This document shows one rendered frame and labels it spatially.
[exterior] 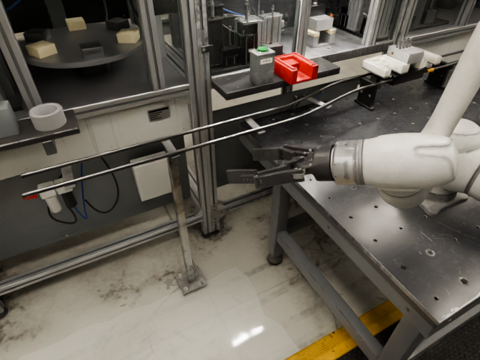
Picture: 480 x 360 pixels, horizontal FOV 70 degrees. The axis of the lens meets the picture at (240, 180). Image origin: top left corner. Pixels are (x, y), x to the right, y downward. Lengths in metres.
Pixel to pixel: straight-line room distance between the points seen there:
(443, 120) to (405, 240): 0.43
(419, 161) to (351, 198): 0.59
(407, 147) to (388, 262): 0.48
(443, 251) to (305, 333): 0.75
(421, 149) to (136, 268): 1.52
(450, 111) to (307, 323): 1.14
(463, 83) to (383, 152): 0.25
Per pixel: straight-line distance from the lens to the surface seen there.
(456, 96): 0.84
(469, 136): 1.17
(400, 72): 1.78
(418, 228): 1.20
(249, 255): 1.86
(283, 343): 1.63
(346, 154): 0.68
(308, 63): 1.43
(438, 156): 0.66
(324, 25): 1.80
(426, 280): 1.07
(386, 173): 0.66
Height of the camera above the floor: 1.47
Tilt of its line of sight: 40 degrees down
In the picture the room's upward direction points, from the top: straight up
